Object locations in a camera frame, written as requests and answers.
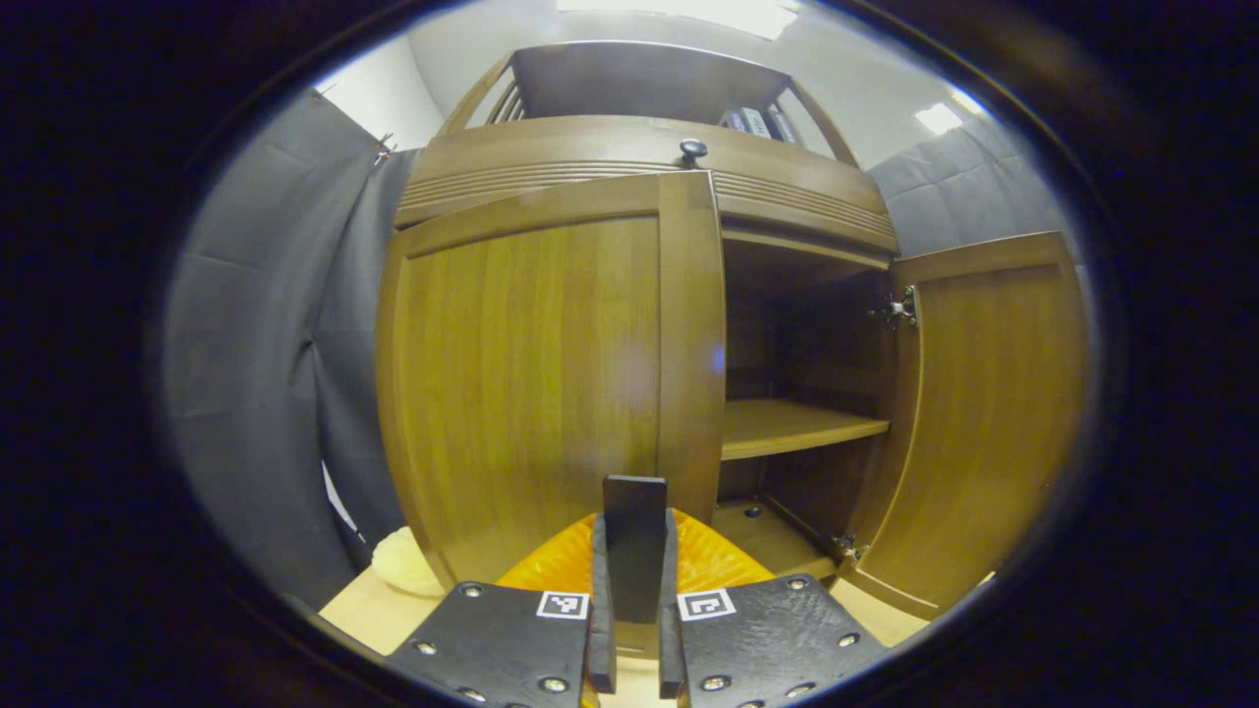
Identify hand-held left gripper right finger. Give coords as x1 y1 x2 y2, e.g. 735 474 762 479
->
657 506 891 708

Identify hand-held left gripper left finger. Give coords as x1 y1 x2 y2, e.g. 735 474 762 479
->
384 511 619 708

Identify black door handle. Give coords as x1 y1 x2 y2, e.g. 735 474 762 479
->
603 476 668 624

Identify wooden shoe cabinet door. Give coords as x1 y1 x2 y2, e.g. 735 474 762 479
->
377 170 729 655
836 231 1091 620

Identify wooden double-door shoe cabinet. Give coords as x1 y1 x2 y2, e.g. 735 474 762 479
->
377 39 1091 655

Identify wooden cabinet drawer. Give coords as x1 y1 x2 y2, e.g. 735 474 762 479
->
395 115 899 257

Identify cream plush item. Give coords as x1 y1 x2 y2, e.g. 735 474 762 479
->
372 526 449 598

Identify wooden inner shelf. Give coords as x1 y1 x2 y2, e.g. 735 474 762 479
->
721 398 891 461

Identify black backdrop cloth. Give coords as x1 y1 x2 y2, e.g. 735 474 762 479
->
162 88 1083 611

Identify large ceiling light panel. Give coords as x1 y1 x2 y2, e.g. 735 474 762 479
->
556 0 800 40

